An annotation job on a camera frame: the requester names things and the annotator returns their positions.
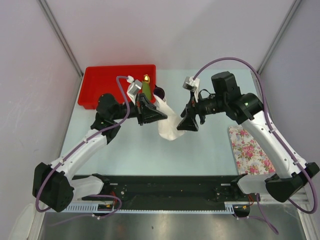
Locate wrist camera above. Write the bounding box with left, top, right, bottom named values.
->
left=126, top=75, right=143, bottom=104
left=182, top=76, right=200, bottom=102

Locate white cable duct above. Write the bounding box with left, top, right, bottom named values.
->
left=66, top=201, right=237, bottom=215

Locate red plastic bin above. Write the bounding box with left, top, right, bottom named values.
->
left=77, top=64, right=156, bottom=110

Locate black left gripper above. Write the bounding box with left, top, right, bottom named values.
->
left=111, top=93, right=167, bottom=126

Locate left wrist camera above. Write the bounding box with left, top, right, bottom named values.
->
left=126, top=75, right=143, bottom=104

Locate floral tray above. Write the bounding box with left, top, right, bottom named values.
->
left=228, top=126, right=276, bottom=175

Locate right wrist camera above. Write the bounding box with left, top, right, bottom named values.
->
left=182, top=76, right=200, bottom=102

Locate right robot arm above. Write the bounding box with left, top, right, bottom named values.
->
left=176, top=71, right=320, bottom=203

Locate aluminium frame rail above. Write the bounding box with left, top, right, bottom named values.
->
left=259, top=187, right=309, bottom=205

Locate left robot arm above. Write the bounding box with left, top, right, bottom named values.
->
left=32, top=93, right=168, bottom=212

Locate white paper napkin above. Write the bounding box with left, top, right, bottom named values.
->
left=154, top=95, right=186, bottom=141

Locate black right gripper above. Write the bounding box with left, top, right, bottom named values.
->
left=177, top=90, right=227, bottom=132

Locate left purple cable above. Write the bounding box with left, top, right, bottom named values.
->
left=34, top=75, right=136, bottom=227

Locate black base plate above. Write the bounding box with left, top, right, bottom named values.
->
left=83, top=175, right=255, bottom=212

